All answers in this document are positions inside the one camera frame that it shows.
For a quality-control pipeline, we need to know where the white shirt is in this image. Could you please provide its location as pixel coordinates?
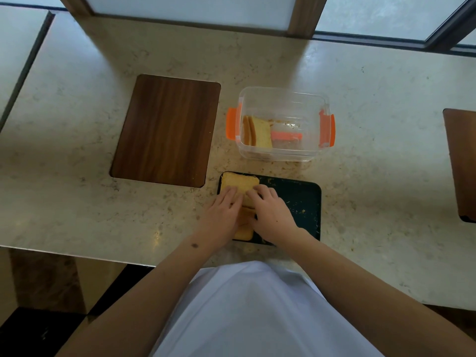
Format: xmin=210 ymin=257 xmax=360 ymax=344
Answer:
xmin=150 ymin=260 xmax=384 ymax=357

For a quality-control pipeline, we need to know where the dark green tray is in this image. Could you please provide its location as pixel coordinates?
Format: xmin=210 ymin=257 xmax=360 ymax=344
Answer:
xmin=217 ymin=171 xmax=322 ymax=246

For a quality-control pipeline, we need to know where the person's left hand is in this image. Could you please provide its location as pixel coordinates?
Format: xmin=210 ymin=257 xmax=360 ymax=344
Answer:
xmin=191 ymin=186 xmax=244 ymax=253

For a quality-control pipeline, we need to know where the person's right forearm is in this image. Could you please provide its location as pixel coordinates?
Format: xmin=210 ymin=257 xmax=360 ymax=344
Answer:
xmin=277 ymin=228 xmax=476 ymax=357

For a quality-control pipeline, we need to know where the clear container with orange clips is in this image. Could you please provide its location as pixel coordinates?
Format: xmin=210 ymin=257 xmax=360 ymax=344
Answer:
xmin=226 ymin=86 xmax=336 ymax=163

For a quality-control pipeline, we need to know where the person's right hand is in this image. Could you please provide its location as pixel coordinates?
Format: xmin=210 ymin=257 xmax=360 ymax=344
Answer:
xmin=245 ymin=183 xmax=300 ymax=248

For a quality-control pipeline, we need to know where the person's left forearm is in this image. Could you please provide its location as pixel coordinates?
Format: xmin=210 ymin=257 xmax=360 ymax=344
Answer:
xmin=56 ymin=236 xmax=216 ymax=357

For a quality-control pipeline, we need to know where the wooden window post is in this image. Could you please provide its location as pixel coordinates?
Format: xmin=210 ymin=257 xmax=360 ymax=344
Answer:
xmin=286 ymin=0 xmax=330 ymax=38
xmin=58 ymin=0 xmax=94 ymax=17

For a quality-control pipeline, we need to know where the yellow bread slice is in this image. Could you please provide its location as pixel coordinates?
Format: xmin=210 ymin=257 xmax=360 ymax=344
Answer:
xmin=221 ymin=172 xmax=260 ymax=209
xmin=241 ymin=116 xmax=252 ymax=147
xmin=233 ymin=206 xmax=257 ymax=241
xmin=248 ymin=116 xmax=274 ymax=149

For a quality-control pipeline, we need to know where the brown wooden inlay panel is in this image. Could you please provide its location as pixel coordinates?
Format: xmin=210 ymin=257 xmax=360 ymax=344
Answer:
xmin=110 ymin=73 xmax=222 ymax=188
xmin=442 ymin=108 xmax=476 ymax=224

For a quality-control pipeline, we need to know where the dark metal window frame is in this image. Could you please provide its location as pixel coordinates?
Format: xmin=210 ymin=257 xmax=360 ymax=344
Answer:
xmin=314 ymin=0 xmax=476 ymax=58

